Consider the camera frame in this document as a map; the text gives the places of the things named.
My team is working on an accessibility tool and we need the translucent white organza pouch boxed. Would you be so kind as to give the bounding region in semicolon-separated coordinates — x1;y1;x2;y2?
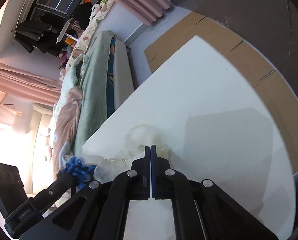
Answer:
83;125;172;183

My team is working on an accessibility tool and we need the pink brown fleece blanket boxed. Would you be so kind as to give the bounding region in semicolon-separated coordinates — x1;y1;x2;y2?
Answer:
52;87;82;179

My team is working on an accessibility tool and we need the bed with green blanket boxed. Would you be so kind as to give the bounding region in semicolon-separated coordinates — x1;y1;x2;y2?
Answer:
48;30;134;157

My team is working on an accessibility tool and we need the pink curtain by window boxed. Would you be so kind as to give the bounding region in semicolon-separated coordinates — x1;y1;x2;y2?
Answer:
0;63;61;106

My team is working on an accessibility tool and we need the flattened cardboard sheet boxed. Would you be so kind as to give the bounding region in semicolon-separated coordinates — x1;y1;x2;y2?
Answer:
144;12;298;172

